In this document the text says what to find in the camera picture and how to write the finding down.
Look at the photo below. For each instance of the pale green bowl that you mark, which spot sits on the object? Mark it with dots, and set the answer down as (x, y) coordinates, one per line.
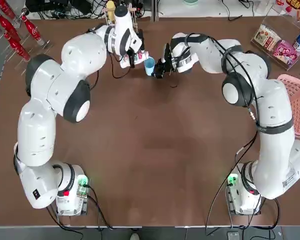
(191, 1)

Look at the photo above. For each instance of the grey shoe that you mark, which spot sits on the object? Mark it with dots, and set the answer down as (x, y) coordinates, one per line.
(135, 236)

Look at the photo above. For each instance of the large pink snack packet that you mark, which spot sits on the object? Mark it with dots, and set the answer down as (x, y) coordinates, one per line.
(293, 5)

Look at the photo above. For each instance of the red cola bottle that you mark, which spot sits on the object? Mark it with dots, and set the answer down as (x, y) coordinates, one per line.
(6, 8)
(6, 25)
(33, 31)
(16, 46)

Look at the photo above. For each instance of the grey foot pedal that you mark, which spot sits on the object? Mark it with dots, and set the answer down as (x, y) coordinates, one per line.
(233, 235)

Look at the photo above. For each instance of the blue ceramic cup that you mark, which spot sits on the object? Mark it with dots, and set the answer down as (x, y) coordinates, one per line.
(148, 65)

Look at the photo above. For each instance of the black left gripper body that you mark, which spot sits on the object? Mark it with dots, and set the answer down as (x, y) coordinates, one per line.
(141, 42)

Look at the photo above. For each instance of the aluminium frame post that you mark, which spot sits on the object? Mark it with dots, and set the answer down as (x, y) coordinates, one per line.
(155, 10)

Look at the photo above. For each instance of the clear acrylic snack shelf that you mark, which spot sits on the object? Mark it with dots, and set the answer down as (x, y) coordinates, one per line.
(285, 65)

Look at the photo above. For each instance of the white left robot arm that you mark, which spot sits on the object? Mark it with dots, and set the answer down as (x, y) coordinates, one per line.
(35, 130)

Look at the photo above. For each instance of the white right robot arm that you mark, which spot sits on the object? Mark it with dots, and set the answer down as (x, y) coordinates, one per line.
(272, 125)

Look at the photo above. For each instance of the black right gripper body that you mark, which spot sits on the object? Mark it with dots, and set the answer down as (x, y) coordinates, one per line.
(168, 62)

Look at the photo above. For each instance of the small pink snack packet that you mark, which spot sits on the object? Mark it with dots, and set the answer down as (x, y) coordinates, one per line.
(286, 53)

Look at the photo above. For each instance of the white juice bottle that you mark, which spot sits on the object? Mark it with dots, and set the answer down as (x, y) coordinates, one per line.
(124, 62)

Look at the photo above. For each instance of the beige snack packet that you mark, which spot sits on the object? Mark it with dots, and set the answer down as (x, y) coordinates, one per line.
(266, 37)

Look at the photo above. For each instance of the clear acrylic bottle shelf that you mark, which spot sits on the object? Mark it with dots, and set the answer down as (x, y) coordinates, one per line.
(48, 44)

